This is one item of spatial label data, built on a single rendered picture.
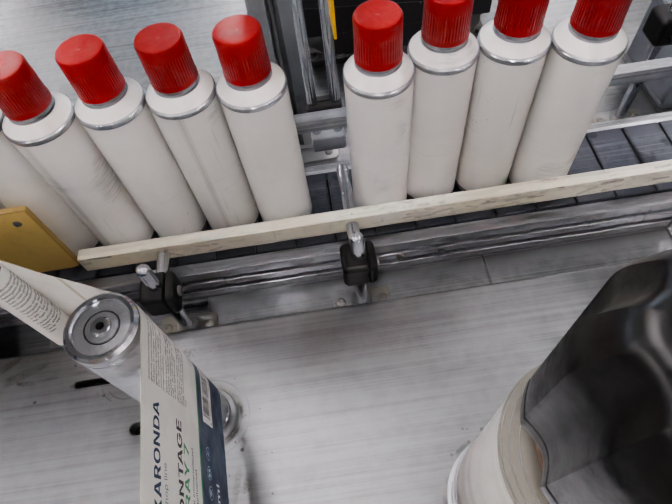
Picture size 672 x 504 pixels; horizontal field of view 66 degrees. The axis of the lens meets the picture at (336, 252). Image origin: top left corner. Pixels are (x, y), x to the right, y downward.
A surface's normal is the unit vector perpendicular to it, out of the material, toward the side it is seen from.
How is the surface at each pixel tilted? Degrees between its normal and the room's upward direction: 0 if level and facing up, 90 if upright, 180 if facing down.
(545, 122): 90
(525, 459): 1
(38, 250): 90
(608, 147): 0
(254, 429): 0
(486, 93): 90
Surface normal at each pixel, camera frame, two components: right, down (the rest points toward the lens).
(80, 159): 0.75, 0.54
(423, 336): -0.08, -0.52
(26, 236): 0.13, 0.84
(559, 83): -0.74, 0.60
